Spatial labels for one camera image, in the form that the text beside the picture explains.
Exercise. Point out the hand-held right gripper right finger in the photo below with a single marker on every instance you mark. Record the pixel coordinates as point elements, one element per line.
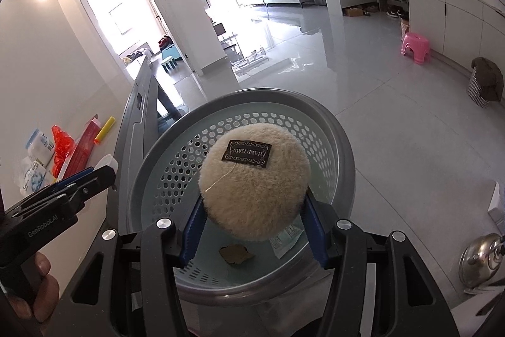
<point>316,234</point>

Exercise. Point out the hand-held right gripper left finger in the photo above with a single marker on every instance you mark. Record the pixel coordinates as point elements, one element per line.
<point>193,234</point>

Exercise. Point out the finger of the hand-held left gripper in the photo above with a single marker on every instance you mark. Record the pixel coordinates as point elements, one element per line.
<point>75,179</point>
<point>98,179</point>

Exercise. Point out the red plastic bag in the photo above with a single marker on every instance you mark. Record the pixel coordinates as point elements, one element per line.
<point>62,151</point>

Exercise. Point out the red cardboard box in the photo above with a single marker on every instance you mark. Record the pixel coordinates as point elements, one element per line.
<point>85,147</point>

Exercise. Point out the yellow tube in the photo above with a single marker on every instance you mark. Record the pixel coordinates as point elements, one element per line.
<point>105,129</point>

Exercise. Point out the cream fluffy round plush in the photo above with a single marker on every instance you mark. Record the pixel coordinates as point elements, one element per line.
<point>252,202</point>

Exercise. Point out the grey perforated plastic basket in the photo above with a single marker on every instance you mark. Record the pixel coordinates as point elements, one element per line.
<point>173,163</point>

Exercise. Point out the person's left hand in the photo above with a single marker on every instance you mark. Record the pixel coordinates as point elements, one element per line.
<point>41,281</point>

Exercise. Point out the white plastic piece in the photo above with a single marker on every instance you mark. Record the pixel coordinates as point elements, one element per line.
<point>107,162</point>

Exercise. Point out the white printed packet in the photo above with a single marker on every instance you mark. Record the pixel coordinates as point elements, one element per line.
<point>284,242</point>

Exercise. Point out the brown flat scrap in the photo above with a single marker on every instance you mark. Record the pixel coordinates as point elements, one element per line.
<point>236,255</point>

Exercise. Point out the blue white tissue pack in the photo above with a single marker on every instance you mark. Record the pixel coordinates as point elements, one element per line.
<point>39,147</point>

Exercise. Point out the stainless steel kettle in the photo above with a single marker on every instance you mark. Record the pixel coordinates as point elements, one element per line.
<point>479,262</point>

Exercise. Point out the white box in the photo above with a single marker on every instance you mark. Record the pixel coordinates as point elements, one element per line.
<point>498,206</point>

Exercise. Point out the dark metal stand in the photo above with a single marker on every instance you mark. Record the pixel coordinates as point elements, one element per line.
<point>229,41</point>

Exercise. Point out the pink plastic stool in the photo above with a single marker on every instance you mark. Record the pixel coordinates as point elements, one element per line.
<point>415,45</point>

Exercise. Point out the checked laundry basket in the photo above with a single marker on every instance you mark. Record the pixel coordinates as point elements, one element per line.
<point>478,94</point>

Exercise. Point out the woven waste bin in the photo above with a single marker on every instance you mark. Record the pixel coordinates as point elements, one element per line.
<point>404,29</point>

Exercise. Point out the dark checkered laundry basket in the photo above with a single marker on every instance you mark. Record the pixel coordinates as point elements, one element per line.
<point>489,76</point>

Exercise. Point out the white low cabinet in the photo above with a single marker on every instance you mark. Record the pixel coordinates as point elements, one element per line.
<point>453,21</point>

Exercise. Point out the dark grey chair frame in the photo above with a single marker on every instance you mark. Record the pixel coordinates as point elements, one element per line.
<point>132,131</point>

